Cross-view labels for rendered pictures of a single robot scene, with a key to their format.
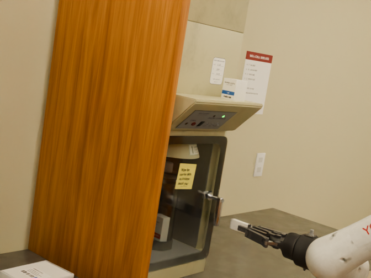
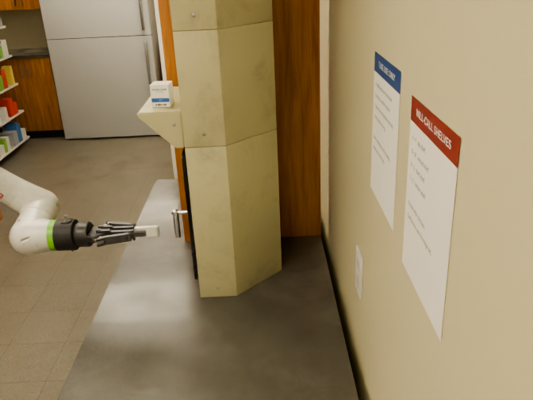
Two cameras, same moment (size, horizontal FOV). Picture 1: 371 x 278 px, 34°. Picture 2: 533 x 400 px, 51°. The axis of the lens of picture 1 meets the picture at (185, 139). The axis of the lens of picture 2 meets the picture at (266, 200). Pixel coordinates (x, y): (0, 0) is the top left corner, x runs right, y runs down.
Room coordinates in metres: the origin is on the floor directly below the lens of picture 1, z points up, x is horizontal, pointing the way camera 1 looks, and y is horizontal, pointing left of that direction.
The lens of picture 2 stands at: (3.11, -0.88, 1.87)
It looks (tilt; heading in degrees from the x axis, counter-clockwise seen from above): 23 degrees down; 140
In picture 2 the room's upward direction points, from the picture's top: 3 degrees counter-clockwise
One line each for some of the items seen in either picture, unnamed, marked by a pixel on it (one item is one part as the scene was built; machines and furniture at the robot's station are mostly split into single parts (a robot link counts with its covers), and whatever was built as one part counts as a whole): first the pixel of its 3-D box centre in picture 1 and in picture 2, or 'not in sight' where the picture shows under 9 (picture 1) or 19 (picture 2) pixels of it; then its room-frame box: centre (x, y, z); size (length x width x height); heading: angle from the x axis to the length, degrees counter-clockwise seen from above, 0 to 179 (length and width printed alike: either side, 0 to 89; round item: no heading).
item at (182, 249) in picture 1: (185, 201); (195, 200); (1.74, -0.03, 1.19); 0.30 x 0.01 x 0.40; 140
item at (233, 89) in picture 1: (234, 89); (162, 94); (1.77, -0.12, 1.54); 0.05 x 0.05 x 0.06; 45
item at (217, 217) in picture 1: (214, 209); (182, 222); (1.80, -0.12, 1.17); 0.05 x 0.03 x 0.10; 50
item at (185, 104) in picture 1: (213, 115); (169, 115); (1.71, -0.07, 1.46); 0.32 x 0.11 x 0.10; 140
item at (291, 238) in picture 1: (285, 243); (93, 233); (1.63, -0.32, 1.14); 0.09 x 0.08 x 0.07; 50
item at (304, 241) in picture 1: (308, 250); (68, 233); (1.58, -0.38, 1.15); 0.09 x 0.06 x 0.12; 140
